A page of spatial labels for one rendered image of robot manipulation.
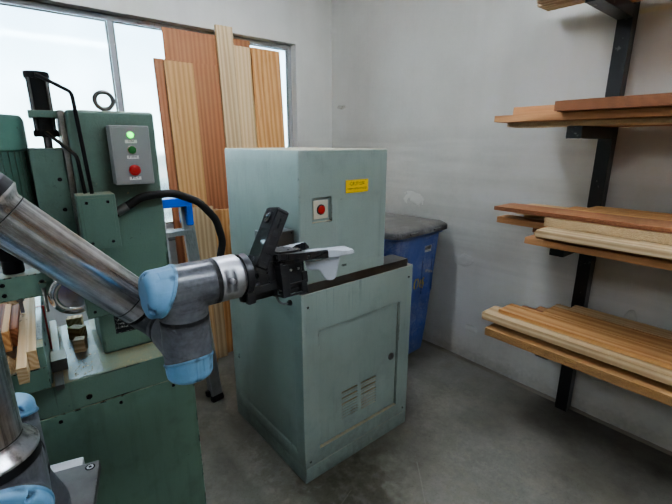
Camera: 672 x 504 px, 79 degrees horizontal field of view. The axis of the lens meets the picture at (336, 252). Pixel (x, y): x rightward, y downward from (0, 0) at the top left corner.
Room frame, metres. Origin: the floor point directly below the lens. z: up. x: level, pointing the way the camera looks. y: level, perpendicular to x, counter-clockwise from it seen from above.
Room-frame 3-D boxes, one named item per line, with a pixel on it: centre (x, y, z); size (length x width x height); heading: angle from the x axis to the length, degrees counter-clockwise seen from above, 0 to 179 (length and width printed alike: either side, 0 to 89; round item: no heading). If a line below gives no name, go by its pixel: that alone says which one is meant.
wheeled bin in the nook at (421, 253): (2.60, -0.32, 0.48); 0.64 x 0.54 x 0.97; 42
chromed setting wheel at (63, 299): (1.09, 0.75, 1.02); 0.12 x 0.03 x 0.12; 126
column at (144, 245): (1.29, 0.69, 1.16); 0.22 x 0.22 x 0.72; 36
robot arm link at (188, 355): (0.61, 0.25, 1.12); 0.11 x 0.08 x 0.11; 39
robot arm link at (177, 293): (0.60, 0.24, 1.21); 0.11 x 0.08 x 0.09; 129
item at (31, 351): (1.13, 0.91, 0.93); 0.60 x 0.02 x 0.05; 36
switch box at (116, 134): (1.19, 0.58, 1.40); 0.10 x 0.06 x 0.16; 126
